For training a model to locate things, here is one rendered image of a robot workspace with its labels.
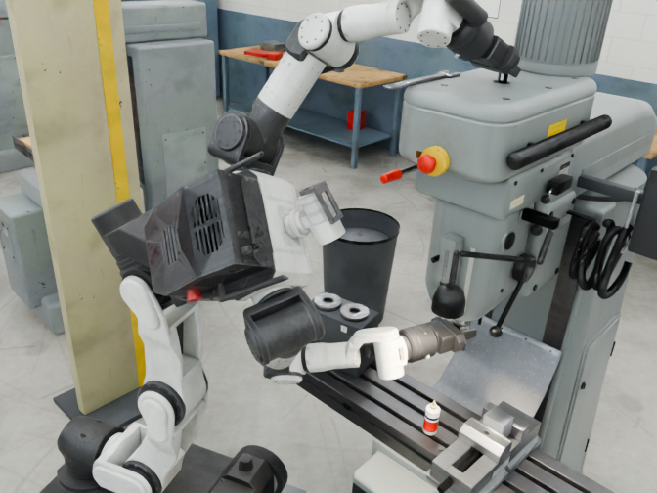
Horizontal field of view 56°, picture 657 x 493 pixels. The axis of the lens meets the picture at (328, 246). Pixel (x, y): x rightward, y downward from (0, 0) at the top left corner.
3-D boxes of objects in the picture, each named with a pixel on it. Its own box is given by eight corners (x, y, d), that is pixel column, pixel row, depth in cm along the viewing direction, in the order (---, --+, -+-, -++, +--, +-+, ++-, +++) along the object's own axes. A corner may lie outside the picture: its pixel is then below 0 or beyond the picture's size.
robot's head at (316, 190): (306, 233, 134) (328, 227, 128) (287, 198, 132) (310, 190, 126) (325, 220, 138) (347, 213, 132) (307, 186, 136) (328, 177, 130)
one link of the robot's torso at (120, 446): (93, 489, 190) (88, 458, 184) (135, 445, 206) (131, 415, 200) (150, 513, 183) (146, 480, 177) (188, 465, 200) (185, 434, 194)
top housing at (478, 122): (492, 192, 120) (505, 110, 113) (385, 157, 136) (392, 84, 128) (590, 144, 151) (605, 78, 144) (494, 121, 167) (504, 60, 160)
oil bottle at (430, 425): (431, 437, 175) (436, 408, 170) (419, 430, 177) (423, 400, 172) (439, 430, 178) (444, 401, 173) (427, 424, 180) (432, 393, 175)
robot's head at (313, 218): (305, 251, 134) (338, 239, 130) (284, 210, 132) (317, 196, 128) (317, 240, 140) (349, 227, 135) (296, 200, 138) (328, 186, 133)
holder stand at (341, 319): (357, 378, 197) (361, 326, 188) (300, 353, 207) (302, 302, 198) (375, 359, 206) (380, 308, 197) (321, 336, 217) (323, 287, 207)
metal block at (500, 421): (500, 443, 164) (503, 425, 161) (480, 431, 167) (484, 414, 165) (510, 433, 167) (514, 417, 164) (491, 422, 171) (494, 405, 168)
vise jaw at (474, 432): (498, 464, 158) (501, 452, 156) (458, 437, 166) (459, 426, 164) (510, 452, 162) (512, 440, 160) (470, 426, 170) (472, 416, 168)
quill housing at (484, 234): (481, 337, 149) (503, 216, 135) (412, 304, 161) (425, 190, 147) (518, 308, 162) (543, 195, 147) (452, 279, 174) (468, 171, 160)
